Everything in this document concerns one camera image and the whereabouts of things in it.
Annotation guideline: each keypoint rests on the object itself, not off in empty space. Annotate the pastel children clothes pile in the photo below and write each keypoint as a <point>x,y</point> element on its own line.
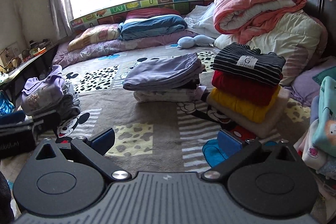
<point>317,146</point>

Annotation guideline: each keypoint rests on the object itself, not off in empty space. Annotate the white printed folded garment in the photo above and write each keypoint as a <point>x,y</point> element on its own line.
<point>173,95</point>

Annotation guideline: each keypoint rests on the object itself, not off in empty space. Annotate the blue folded blanket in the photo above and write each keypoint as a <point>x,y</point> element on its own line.
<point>136,28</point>

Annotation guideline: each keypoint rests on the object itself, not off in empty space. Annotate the purple floral mattress quilt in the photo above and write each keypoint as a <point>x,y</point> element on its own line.
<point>65,58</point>

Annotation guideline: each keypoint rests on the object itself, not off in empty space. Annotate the colourful alphabet foam mat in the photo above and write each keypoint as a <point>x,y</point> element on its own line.
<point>117,14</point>

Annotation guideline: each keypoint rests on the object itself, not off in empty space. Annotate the white crumpled sheet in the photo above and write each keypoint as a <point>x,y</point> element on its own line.
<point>200,21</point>

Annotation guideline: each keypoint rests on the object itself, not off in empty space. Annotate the yellow folded sweater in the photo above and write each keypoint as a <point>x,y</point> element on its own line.
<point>245,108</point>

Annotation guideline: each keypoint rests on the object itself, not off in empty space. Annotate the yellow cartoon pillow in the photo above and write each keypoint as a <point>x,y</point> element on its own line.
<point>93,35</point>

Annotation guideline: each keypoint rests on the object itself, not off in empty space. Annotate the cream white quilt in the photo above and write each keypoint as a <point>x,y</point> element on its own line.
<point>295,37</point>

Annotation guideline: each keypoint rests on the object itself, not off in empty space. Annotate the red folded sweater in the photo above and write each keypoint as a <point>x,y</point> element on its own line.
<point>260,94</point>

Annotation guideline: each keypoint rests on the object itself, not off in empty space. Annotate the purple clothes pile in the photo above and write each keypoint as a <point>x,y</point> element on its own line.
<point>51,93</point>

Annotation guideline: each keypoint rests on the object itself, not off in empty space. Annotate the lavender pants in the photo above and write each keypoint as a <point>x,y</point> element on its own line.
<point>164,74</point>

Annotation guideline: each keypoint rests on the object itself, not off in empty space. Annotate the cluttered side table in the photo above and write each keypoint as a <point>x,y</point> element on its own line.
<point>30,63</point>

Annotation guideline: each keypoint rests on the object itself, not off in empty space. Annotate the light blue plush toy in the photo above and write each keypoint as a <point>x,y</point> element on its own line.
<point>199,41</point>

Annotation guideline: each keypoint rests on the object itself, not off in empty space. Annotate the Mickey Mouse plush blanket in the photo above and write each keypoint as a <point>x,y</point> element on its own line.
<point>166,136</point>

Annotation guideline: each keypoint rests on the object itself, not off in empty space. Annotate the dark wooden headboard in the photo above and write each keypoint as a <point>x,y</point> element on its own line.
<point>324,10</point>

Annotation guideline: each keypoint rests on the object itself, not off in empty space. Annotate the lavender pillow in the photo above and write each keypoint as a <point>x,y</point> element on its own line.
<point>304,88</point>

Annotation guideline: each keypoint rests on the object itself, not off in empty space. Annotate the maroon pillow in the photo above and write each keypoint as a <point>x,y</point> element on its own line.
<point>150,12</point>

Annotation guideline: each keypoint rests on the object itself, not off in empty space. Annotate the black box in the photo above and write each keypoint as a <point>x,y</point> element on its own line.
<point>19,132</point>

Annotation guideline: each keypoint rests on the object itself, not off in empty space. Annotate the black white striped folded garment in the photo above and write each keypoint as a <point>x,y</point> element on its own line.
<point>241,60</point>

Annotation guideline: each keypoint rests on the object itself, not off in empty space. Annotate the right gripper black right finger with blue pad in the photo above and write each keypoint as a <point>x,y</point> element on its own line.
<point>267,180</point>

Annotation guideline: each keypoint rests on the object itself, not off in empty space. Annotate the pink rolled quilt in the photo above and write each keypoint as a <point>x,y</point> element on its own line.
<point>249,18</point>

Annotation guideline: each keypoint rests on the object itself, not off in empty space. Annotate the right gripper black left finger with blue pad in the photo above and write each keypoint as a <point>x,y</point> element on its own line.
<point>64,178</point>

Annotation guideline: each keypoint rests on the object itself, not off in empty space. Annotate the beige folded garment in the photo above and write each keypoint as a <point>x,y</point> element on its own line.
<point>265,128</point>

